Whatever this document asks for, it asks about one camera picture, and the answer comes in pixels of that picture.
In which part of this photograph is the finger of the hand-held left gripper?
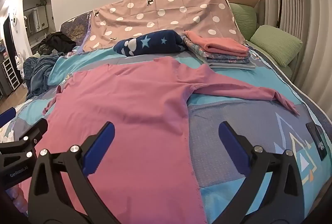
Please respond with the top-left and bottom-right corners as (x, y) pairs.
(0, 118), (49, 162)
(0, 108), (15, 126)

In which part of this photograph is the green pillow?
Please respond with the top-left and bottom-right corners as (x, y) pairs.
(229, 3), (258, 41)
(250, 25), (303, 67)

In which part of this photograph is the navy star blanket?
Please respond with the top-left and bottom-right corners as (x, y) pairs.
(113, 29), (188, 56)

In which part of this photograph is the beige curtain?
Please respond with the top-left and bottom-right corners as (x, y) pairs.
(246, 0), (332, 110)

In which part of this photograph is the pink long-sleeve shirt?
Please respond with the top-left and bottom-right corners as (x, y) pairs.
(18, 56), (300, 224)

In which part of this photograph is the black clothes pile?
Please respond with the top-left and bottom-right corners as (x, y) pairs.
(38, 31), (76, 54)

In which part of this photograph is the white shelf rack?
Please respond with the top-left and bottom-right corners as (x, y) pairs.
(2, 59), (21, 89)

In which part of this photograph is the pink polka dot sheet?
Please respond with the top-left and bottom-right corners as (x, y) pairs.
(83, 0), (247, 52)

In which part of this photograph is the black phone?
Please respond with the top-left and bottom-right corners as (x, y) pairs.
(306, 121), (327, 161)

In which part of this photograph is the geometric printed bedspread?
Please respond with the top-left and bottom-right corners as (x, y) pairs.
(0, 44), (332, 224)

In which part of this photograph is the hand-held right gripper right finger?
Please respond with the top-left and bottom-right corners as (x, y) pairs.
(211, 121), (305, 224)

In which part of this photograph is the dark printed cloth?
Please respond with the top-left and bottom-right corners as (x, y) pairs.
(60, 12), (93, 46)

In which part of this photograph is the floral folded clothes stack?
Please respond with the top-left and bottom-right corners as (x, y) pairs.
(181, 33), (257, 69)

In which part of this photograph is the dark blue fleece blanket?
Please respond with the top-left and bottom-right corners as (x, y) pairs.
(23, 52), (65, 100)

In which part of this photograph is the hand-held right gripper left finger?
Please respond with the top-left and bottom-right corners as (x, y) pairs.
(28, 121), (122, 224)

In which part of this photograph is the salmon folded garment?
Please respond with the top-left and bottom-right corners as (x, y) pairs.
(184, 30), (250, 56)

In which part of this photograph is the white cat figurine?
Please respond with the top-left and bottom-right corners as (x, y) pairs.
(14, 52), (24, 71)

